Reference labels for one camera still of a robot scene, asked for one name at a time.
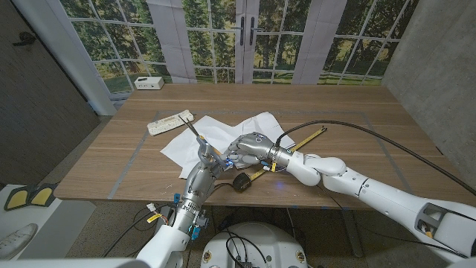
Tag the white socket box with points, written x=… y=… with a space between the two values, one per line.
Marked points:
x=148 y=82

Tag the yellow black foot pedal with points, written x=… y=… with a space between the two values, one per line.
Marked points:
x=16 y=199

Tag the black and yellow shoe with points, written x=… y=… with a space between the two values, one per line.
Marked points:
x=42 y=195

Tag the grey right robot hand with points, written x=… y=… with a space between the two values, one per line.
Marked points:
x=256 y=145

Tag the printed window forest backdrop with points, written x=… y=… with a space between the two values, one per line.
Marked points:
x=208 y=44

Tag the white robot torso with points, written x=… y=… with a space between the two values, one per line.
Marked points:
x=260 y=242

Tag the black yellow tape measure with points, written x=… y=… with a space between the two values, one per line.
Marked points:
x=241 y=182

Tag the white sneaker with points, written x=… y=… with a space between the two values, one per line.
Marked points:
x=16 y=242

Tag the large white paper sheet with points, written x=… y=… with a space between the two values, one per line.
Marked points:
x=178 y=149

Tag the white power strip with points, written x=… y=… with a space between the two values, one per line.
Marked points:
x=167 y=123

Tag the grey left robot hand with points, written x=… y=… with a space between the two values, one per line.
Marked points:
x=197 y=186

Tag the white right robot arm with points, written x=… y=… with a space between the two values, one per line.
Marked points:
x=372 y=193

